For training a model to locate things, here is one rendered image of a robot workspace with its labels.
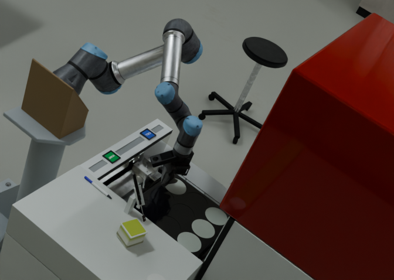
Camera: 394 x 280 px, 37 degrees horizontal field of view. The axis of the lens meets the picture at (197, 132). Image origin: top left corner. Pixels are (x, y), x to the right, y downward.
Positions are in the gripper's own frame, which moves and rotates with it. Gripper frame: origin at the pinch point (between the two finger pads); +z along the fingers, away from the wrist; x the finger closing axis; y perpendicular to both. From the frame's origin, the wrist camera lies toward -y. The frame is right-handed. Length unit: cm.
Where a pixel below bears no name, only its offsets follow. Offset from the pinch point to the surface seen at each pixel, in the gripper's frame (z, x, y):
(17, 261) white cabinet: 19, -23, -59
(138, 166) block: 0.5, 10.6, -7.9
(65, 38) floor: 91, 252, 22
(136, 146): -4.7, 18.0, -8.3
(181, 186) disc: 1.3, -0.2, 9.5
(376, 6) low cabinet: 68, 386, 442
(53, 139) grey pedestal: 9, 36, -39
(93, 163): -4.7, 6.7, -29.9
